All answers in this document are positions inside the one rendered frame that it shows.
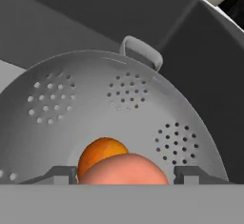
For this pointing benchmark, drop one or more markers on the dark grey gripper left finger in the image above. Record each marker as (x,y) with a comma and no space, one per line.
(60,174)

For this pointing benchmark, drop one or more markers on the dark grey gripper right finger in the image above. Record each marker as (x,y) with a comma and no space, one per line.
(190,174)

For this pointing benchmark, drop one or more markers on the orange tangerine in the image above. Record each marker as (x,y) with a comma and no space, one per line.
(100,153)

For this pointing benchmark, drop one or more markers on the pink peach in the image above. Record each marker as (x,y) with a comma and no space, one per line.
(125,170)

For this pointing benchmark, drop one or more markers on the grey metal colander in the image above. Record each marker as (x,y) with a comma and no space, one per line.
(95,107)

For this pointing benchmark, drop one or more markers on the dark grey sink basin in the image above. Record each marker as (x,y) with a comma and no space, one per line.
(197,85)

